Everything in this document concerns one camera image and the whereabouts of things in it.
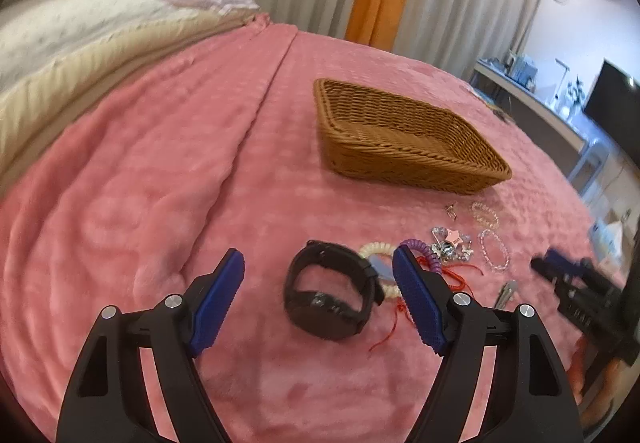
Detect silver hair clip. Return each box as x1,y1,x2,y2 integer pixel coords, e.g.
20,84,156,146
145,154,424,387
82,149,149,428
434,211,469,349
494,279,518,310

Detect clear spiral hair tie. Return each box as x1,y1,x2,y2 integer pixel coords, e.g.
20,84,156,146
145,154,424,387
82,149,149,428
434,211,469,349
470,200,500,232

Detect red string bracelet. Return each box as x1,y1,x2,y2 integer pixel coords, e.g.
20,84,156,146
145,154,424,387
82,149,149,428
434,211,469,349
368,254,485,353

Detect gold square earring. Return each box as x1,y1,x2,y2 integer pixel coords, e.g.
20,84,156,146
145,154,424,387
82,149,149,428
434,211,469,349
445,203,458,221

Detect purple spiral hair tie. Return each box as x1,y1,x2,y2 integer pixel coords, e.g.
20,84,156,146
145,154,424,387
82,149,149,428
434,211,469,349
398,237,443,275

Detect cream spiral hair tie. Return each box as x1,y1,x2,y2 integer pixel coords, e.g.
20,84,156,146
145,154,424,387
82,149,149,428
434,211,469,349
357,241,403,300

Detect black wristwatch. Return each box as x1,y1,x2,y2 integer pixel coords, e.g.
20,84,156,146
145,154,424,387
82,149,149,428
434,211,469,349
283,239,386,343

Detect person's right hand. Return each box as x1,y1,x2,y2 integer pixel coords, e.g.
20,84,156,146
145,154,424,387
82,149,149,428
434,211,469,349
567,336,624,429

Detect white desk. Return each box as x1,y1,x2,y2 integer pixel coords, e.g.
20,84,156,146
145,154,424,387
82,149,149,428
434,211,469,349
470,59,610,197

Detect white desk lamp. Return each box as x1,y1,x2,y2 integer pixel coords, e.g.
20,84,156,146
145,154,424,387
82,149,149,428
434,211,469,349
551,58,574,109

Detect black television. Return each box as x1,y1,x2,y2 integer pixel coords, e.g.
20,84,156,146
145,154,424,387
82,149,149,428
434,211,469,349
584,60,639,146

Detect brown wicker basket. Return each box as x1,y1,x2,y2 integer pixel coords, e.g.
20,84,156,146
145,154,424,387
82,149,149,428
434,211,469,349
314,78,512,195

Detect pink bed blanket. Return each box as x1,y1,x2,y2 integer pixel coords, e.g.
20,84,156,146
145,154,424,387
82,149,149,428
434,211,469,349
1,20,592,442

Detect beige quilt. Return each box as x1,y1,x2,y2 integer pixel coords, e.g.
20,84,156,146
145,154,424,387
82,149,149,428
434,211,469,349
1,10,258,190

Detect white floral pillow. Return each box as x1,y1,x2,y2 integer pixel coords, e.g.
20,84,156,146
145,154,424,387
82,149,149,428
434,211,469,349
1,0,175,90

